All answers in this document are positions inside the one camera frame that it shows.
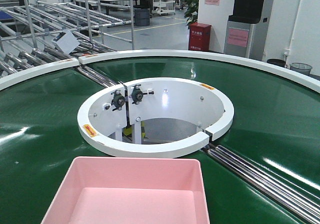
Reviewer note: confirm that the steel conveyor rollers right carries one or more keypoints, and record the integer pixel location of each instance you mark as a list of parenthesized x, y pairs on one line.
[(285, 195)]

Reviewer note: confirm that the white shelf cart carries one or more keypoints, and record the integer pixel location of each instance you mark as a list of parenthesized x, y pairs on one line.
[(162, 7)]

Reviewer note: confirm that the red fire extinguisher cabinet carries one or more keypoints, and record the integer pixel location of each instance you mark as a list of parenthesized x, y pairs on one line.
[(199, 36)]

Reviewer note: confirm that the white control box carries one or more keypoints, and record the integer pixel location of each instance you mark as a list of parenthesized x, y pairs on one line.
[(65, 41)]

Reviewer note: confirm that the green potted plant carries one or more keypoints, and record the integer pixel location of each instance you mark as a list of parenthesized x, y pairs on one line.
[(191, 12)]

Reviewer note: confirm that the dark grey crate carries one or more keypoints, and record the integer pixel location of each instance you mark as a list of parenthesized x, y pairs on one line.
[(142, 16)]

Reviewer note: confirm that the mesh waste basket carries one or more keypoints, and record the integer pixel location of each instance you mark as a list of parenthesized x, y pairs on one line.
[(301, 68)]

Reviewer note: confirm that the metal roller rack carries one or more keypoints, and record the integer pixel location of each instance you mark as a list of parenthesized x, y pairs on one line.
[(29, 26)]

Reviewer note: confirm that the white outer conveyor rim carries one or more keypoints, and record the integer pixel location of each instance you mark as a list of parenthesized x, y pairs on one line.
[(21, 76)]

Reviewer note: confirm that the pink plastic bin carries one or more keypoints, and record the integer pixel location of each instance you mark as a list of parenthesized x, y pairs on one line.
[(105, 190)]

